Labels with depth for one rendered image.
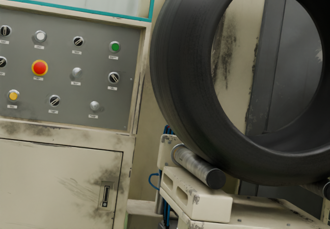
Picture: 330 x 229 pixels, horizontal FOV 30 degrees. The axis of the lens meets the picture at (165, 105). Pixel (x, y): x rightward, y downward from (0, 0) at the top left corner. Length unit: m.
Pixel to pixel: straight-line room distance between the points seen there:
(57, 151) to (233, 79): 0.62
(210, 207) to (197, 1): 0.44
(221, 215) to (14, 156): 0.83
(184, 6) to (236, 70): 0.45
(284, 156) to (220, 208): 0.18
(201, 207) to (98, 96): 0.78
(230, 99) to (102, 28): 0.53
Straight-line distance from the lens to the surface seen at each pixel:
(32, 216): 2.03
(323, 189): 1.46
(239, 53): 1.73
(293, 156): 1.38
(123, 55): 2.03
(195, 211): 1.36
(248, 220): 1.46
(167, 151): 1.68
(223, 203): 1.37
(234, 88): 1.73
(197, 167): 1.44
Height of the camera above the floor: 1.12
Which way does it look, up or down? 3 degrees down
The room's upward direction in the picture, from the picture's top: 8 degrees clockwise
